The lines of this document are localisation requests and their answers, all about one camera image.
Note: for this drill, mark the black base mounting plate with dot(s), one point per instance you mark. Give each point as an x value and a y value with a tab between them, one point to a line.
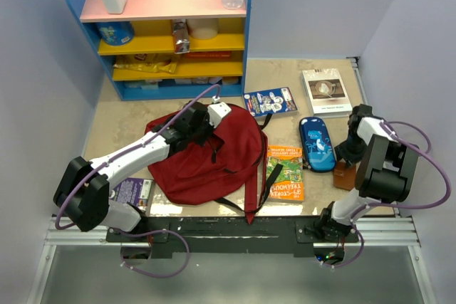
231	234

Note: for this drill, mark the purple book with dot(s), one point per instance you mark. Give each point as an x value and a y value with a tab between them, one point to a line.
135	191

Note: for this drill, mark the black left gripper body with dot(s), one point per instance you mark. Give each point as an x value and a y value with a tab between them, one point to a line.
200	135

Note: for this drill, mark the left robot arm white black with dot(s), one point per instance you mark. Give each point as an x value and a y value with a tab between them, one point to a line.
83	194

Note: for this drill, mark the brown leather wallet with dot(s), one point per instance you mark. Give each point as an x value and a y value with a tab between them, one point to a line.
340	181

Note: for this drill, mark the white round container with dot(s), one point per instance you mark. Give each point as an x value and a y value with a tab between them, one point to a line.
203	29

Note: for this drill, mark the yellow chips bag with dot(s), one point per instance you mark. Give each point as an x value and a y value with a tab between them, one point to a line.
148	62

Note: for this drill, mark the orange treehouse book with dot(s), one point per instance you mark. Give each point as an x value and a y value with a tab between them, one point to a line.
289	185

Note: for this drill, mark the blue cartoon book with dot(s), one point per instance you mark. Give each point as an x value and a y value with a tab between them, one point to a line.
278	101

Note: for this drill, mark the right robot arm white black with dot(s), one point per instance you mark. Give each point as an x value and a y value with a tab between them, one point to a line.
384	175

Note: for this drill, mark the silver snack packet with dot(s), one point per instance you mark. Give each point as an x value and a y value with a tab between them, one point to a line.
181	37

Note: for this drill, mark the red backpack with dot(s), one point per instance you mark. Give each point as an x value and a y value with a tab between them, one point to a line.
229	168

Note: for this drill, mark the white coffee cover book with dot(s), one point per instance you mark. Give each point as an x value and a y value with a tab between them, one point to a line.
326	94

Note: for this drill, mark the red flat box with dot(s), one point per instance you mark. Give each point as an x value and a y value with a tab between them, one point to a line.
210	54

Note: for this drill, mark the blue dinosaur pencil case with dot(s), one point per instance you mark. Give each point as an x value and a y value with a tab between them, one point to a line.
317	147

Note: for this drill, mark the blue snack can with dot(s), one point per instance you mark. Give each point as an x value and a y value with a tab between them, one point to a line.
116	33

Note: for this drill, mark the blue shelf unit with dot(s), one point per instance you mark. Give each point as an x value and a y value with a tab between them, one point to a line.
152	23

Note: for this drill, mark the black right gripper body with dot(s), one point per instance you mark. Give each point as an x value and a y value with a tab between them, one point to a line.
353	147

